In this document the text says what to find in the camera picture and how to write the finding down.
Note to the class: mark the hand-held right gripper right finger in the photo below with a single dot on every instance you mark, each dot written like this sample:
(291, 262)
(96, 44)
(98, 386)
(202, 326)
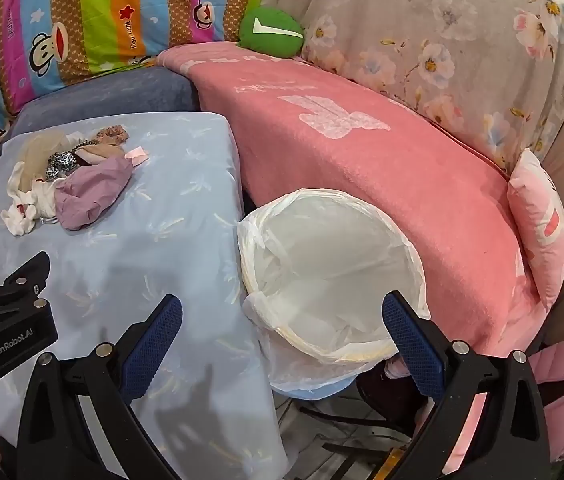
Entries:
(412, 345)

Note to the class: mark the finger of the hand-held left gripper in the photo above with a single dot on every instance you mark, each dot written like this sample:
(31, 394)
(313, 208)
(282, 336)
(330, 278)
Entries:
(12, 285)

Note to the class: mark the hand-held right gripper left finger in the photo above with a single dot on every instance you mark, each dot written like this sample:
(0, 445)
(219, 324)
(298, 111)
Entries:
(154, 340)

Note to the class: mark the purple cloth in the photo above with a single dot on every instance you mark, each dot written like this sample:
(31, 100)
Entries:
(92, 195)

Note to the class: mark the bin with white plastic liner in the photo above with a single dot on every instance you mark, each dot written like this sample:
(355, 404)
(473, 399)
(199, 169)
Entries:
(322, 260)

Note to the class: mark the beige mesh cloth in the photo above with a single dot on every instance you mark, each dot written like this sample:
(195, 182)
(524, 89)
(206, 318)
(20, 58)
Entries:
(42, 150)

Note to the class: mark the leopard print scrunchie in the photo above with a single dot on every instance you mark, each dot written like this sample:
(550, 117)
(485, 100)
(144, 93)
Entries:
(62, 162)

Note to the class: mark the peach cloth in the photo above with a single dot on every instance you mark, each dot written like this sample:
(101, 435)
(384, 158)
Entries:
(99, 155)

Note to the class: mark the pink packet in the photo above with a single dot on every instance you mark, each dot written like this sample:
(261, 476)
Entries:
(136, 156)

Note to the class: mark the dark stool with black legs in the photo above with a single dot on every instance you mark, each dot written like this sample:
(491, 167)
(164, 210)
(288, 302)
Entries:
(377, 390)

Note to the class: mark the pink pillow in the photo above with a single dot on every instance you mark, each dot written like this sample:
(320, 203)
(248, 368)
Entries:
(537, 220)

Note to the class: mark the pink blanket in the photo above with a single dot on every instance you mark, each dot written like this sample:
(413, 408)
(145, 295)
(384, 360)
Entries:
(362, 160)

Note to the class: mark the blue grey sofa cushion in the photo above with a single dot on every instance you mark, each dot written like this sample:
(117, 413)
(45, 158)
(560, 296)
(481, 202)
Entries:
(112, 95)

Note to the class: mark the striped monkey print sheet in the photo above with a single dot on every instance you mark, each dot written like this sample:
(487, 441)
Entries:
(87, 10)

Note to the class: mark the grey floral sheet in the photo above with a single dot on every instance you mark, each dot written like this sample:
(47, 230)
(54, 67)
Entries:
(437, 35)

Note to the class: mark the green round cushion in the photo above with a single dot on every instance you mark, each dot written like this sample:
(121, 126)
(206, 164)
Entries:
(267, 40)

